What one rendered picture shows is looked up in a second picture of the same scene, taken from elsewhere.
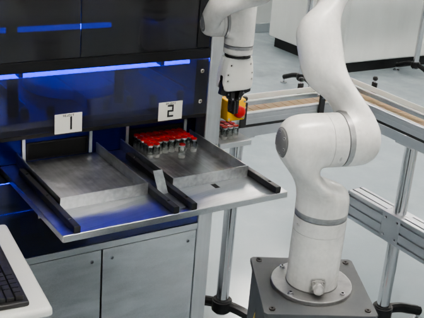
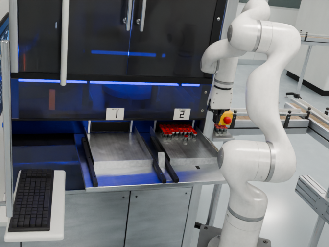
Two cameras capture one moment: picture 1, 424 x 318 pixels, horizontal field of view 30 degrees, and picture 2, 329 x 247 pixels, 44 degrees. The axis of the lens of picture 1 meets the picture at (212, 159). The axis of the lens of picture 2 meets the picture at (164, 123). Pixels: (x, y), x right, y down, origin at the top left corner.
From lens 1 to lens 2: 0.54 m
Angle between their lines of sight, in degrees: 13
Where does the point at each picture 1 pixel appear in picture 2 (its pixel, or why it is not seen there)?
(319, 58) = (258, 102)
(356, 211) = (301, 189)
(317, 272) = not seen: outside the picture
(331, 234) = (249, 227)
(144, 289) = (155, 217)
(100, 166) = (132, 142)
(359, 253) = (305, 211)
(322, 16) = (265, 72)
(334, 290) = not seen: outside the picture
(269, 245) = not seen: hidden behind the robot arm
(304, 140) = (234, 160)
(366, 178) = (322, 163)
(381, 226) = (315, 204)
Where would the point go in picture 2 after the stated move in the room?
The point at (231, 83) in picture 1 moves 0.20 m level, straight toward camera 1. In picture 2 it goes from (215, 104) to (205, 120)
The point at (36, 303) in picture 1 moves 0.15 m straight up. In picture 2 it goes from (54, 230) to (55, 195)
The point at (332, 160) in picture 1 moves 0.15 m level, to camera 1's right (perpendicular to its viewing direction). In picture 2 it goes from (255, 177) to (307, 191)
